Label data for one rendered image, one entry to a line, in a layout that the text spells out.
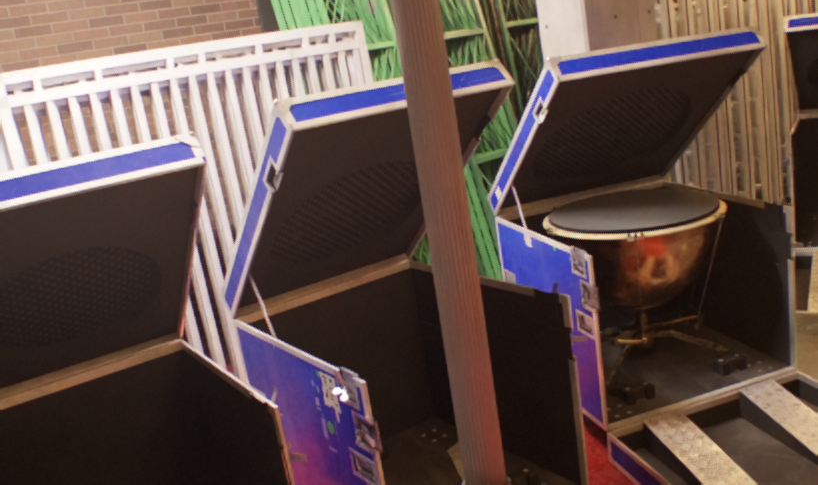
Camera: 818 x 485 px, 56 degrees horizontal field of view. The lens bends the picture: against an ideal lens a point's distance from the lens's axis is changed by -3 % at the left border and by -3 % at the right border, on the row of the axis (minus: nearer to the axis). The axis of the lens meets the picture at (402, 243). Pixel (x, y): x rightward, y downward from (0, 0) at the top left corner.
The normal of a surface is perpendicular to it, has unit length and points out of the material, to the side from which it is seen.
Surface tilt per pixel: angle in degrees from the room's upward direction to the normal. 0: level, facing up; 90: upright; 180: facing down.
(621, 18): 90
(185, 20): 90
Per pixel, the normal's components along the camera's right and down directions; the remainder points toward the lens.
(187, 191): 0.49, 0.77
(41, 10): 0.61, 0.10
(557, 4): -0.78, 0.27
